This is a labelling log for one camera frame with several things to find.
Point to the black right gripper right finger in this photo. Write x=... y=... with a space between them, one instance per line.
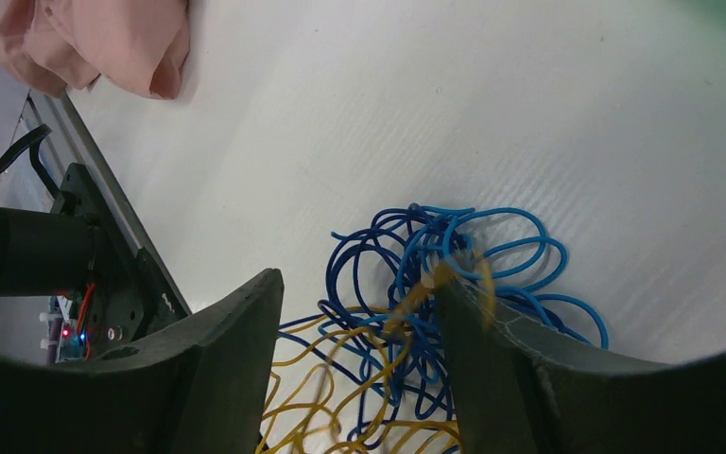
x=521 y=387

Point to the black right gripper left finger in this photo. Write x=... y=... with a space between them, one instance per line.
x=197 y=386

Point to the pink cloth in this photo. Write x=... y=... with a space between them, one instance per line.
x=139 y=46

